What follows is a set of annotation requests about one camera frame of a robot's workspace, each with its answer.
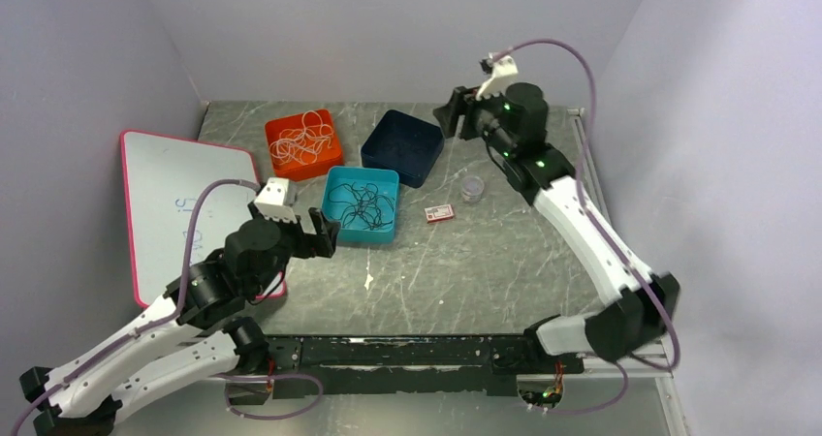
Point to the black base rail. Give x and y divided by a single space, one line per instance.
491 363

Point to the light blue plastic box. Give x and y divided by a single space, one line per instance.
364 202

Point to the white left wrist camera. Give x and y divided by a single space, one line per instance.
276 199

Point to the red white small box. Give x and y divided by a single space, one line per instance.
438 213

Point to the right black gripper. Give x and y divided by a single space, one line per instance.
464 104

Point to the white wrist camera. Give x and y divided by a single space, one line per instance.
276 199
501 70

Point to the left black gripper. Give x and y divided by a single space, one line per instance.
312 244

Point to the orange plastic box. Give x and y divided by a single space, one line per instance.
303 145

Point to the clear paperclip container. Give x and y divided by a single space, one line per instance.
472 189

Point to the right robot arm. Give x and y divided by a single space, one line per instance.
638 303

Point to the dark blue plastic box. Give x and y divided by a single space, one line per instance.
405 144

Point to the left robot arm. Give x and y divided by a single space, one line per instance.
190 332

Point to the pink framed whiteboard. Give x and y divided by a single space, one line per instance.
163 177

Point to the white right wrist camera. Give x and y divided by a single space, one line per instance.
501 70

